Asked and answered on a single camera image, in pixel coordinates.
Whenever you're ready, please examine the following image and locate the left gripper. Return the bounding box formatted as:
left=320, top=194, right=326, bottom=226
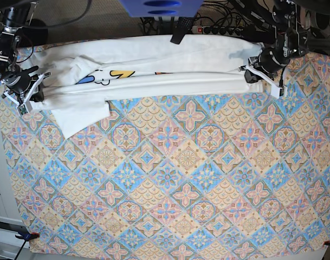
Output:
left=238, top=47, right=290, bottom=98

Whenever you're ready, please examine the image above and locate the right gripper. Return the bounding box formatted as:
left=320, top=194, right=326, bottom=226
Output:
left=2, top=66, right=51, bottom=115

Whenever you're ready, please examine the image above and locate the white printed T-shirt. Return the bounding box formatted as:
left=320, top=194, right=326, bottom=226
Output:
left=30, top=35, right=262, bottom=138

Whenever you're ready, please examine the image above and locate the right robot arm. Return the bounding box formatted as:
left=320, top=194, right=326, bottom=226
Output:
left=0, top=1, right=51, bottom=116

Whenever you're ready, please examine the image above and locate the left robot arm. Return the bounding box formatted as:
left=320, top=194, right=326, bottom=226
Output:
left=239, top=1, right=308, bottom=99

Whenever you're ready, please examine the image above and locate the black power strip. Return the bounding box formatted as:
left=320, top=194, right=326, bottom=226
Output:
left=190, top=25, right=244, bottom=38

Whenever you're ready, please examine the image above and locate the patterned tablecloth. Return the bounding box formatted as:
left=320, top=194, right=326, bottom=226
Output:
left=0, top=53, right=330, bottom=259

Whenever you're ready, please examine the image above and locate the white cabinet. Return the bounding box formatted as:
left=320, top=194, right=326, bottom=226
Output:
left=0, top=125, right=25, bottom=258

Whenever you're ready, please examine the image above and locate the blue orange clamp lower left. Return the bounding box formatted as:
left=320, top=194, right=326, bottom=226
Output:
left=14, top=231, right=40, bottom=260

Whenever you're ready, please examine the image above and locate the black brush-like bracket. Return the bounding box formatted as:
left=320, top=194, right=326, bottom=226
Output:
left=170, top=17, right=195, bottom=44

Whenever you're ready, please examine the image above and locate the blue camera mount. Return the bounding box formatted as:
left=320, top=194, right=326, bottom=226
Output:
left=119, top=0, right=203, bottom=17

